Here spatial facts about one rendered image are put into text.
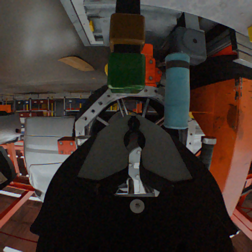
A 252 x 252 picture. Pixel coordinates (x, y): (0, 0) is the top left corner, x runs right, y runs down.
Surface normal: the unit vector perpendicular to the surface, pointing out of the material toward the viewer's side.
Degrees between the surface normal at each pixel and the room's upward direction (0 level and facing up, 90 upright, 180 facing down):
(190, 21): 90
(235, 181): 90
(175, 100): 90
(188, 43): 90
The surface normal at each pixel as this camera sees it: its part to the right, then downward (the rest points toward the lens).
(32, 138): -0.04, 0.12
